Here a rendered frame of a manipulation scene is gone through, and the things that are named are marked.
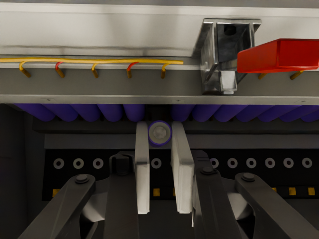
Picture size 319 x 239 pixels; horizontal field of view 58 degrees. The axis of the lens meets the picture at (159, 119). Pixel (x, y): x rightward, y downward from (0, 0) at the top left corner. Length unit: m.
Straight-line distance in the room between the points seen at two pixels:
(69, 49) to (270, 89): 0.12
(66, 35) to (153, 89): 0.06
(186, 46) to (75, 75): 0.07
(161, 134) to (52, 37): 0.09
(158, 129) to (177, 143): 0.04
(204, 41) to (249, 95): 0.05
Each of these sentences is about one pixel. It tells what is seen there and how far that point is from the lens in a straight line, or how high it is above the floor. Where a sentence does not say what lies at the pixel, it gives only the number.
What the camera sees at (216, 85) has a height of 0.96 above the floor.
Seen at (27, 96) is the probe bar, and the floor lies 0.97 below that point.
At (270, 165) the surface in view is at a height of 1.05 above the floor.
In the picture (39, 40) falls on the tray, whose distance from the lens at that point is 0.17.
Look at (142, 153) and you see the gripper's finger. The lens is 0.15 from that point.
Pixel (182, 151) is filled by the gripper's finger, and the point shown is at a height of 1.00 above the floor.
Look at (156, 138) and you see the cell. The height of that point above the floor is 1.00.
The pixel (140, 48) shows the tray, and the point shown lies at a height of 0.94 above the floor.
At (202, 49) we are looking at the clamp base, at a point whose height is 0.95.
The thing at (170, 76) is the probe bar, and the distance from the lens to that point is 0.18.
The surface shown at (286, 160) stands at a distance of 0.34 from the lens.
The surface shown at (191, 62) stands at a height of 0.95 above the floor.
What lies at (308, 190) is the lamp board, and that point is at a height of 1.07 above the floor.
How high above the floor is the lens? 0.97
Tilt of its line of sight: 5 degrees up
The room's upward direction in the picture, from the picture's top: 180 degrees counter-clockwise
